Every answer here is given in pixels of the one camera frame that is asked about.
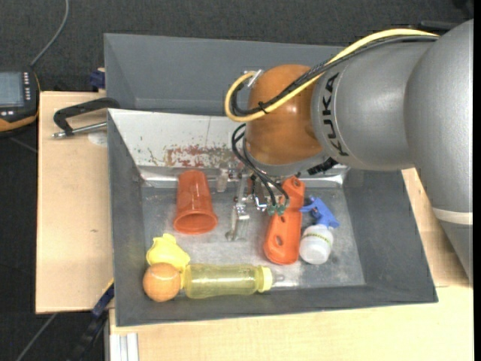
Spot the orange ball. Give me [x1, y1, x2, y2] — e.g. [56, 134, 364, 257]
[142, 262, 183, 303]

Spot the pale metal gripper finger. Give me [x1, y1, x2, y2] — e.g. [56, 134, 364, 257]
[239, 209, 252, 239]
[225, 205, 243, 241]

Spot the orange plastic tool handle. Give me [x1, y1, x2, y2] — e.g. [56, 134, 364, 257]
[262, 176, 307, 266]

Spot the black cylinder on white bracket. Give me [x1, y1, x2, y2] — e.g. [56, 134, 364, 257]
[306, 157, 349, 177]

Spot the yellow crumpled rubber toy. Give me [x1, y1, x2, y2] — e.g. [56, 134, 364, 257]
[145, 232, 191, 274]

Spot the yellow clear plastic bottle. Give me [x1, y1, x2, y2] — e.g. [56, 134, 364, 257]
[181, 262, 286, 301]

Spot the orange plastic cup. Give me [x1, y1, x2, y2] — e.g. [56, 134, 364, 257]
[173, 169, 219, 235]

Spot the pale wood board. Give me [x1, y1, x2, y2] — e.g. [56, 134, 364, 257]
[35, 90, 115, 314]

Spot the grey metal bin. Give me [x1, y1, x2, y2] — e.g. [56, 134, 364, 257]
[103, 32, 439, 327]

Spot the white spray bottle blue nozzle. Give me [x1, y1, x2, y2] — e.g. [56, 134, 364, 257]
[298, 196, 340, 265]

